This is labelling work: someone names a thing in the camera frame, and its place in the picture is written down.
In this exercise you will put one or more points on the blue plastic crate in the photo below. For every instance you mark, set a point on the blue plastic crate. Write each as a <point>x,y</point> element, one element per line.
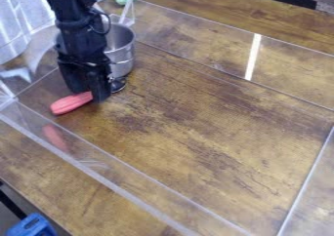
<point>34,225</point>

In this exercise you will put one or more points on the clear acrylic barrier wall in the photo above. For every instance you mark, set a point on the clear acrylic barrier wall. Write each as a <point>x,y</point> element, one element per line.
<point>172,207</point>

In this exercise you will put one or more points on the pink handled metal spoon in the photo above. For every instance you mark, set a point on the pink handled metal spoon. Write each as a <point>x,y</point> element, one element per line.
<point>73,102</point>

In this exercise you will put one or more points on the stainless steel pot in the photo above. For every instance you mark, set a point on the stainless steel pot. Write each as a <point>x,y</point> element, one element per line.
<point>121,51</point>

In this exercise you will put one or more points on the white checkered curtain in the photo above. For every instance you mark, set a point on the white checkered curtain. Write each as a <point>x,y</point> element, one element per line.
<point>22,17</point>

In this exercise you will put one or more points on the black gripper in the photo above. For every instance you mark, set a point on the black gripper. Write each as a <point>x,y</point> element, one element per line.
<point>81,46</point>

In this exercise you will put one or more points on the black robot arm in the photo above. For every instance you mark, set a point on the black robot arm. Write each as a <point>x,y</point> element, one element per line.
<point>74,10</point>

